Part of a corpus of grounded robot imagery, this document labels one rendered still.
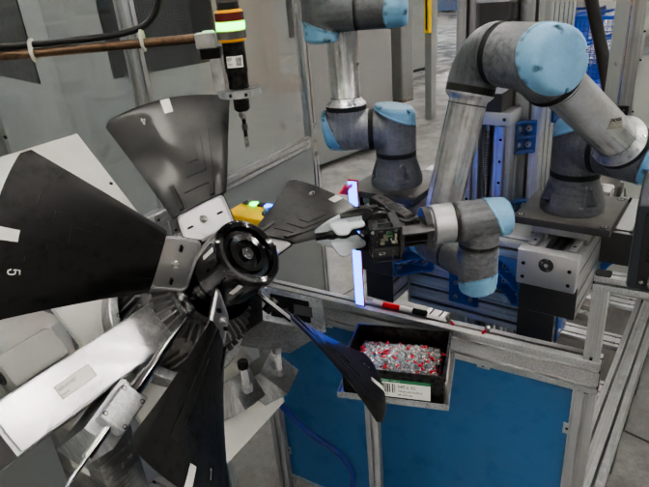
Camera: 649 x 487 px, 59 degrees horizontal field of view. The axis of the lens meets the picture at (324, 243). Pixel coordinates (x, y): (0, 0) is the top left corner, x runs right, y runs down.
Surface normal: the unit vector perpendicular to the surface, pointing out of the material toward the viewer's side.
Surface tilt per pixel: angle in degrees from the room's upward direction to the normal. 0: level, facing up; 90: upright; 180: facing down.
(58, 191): 73
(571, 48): 85
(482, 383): 90
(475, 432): 90
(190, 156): 43
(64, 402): 50
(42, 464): 90
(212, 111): 36
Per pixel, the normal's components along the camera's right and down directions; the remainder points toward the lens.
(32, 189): 0.56, -0.01
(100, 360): 0.61, -0.46
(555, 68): 0.41, 0.28
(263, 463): -0.08, -0.90
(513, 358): -0.51, 0.40
